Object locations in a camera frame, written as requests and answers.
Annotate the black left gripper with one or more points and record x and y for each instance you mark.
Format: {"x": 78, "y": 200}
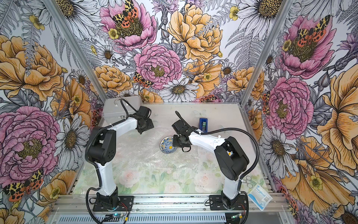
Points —
{"x": 150, "y": 125}

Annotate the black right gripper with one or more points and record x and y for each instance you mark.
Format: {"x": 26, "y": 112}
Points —
{"x": 175, "y": 144}

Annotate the blue yellow patterned bowl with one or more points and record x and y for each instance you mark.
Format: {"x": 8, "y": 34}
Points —
{"x": 166, "y": 145}

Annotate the blue tape dispenser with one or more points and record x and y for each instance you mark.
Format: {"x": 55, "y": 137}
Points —
{"x": 203, "y": 124}

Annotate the clear bubble wrap sheet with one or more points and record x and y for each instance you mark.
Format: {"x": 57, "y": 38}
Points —
{"x": 142, "y": 152}

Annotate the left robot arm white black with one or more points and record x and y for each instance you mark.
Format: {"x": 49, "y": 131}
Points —
{"x": 102, "y": 146}

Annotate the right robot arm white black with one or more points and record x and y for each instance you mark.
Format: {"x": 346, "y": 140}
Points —
{"x": 231, "y": 157}

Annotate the silver metal first aid case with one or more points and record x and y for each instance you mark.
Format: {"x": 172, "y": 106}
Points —
{"x": 113, "y": 110}

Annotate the white surgical packet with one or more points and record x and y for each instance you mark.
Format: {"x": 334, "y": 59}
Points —
{"x": 260, "y": 197}

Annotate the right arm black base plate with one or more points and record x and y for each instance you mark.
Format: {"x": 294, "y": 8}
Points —
{"x": 223, "y": 203}

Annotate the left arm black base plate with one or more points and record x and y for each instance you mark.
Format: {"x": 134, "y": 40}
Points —
{"x": 116, "y": 203}

